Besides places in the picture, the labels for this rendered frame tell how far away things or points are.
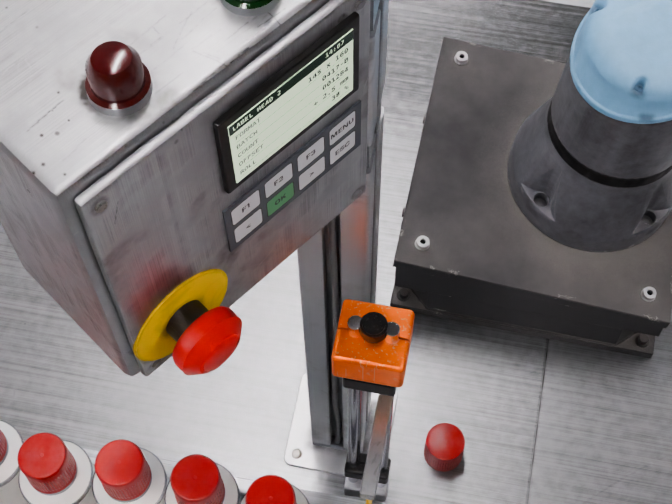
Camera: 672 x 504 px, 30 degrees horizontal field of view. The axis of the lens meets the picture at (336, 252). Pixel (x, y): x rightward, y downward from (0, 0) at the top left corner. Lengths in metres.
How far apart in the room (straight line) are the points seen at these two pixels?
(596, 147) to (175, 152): 0.55
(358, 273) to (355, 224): 0.06
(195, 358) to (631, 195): 0.55
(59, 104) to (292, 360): 0.67
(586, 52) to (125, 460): 0.45
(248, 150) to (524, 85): 0.67
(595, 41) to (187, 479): 0.43
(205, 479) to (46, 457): 0.11
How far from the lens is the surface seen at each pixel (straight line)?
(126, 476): 0.85
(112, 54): 0.49
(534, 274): 1.09
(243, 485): 0.97
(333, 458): 1.11
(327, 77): 0.56
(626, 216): 1.08
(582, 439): 1.14
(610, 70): 0.95
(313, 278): 0.80
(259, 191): 0.59
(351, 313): 0.76
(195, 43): 0.52
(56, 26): 0.53
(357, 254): 0.76
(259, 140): 0.55
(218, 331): 0.60
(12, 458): 0.92
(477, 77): 1.18
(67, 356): 1.17
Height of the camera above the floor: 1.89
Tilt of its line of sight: 63 degrees down
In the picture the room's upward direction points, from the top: 1 degrees counter-clockwise
